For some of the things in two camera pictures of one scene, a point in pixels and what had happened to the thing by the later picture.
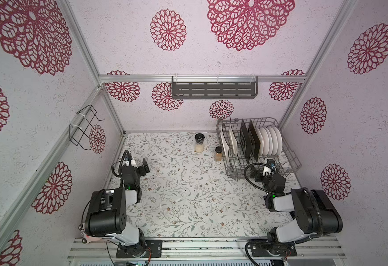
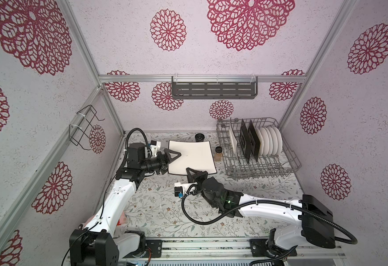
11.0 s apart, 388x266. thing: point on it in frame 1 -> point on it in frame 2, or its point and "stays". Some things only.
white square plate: (226, 147) -> (195, 154)
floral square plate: (245, 141) stays
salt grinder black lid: (199, 140) stays
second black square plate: (254, 139) stays
